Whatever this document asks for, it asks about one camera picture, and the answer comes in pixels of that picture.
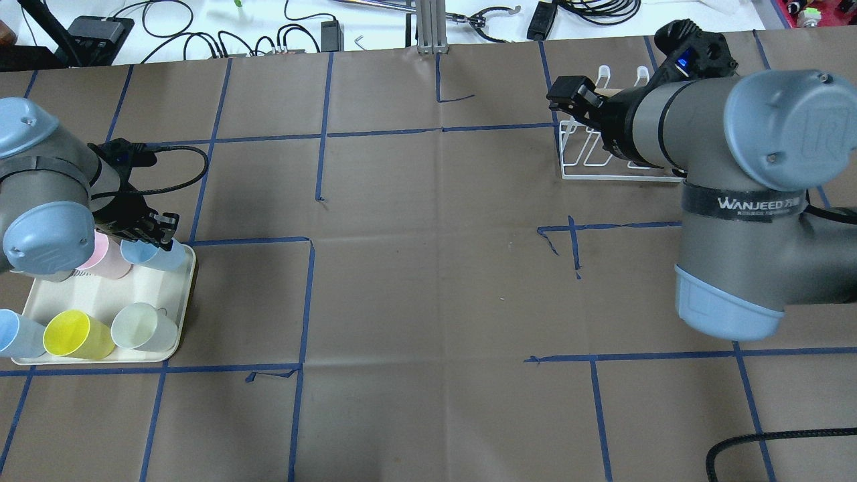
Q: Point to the cream plastic tray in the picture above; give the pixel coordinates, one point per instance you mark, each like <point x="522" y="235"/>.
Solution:
<point x="103" y="298"/>

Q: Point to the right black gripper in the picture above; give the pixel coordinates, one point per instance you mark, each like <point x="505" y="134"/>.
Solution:
<point x="619" y="112"/>

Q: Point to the black power brick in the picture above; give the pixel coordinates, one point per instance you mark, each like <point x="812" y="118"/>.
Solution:
<point x="542" y="21"/>

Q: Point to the white wire cup rack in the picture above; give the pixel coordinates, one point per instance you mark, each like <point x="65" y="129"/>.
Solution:
<point x="581" y="150"/>

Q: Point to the aluminium frame post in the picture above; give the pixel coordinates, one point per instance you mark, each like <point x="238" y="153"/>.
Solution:
<point x="431" y="29"/>

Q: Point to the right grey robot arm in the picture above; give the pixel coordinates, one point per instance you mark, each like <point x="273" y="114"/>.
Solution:
<point x="751" y="149"/>

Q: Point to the metal claw tool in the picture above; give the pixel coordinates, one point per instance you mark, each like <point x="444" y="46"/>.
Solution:
<point x="478" y="21"/>

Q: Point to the pale green plastic cup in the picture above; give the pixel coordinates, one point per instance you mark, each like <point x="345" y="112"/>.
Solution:
<point x="144" y="327"/>

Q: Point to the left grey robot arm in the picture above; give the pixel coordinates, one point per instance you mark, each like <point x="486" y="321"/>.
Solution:
<point x="58" y="191"/>

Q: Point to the black power adapter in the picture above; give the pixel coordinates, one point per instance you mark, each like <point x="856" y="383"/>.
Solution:
<point x="331" y="36"/>

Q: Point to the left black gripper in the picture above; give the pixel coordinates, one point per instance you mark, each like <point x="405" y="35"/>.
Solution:
<point x="122" y="215"/>

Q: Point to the light blue plastic cup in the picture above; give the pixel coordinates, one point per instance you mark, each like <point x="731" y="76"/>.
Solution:
<point x="143" y="254"/>

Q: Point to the pink plastic cup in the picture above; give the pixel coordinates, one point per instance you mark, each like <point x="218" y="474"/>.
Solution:
<point x="107" y="260"/>

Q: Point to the yellow plastic cup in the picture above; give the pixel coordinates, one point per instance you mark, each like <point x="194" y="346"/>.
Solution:
<point x="78" y="335"/>

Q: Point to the black device box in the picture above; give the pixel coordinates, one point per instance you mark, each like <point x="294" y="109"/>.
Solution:
<point x="98" y="39"/>

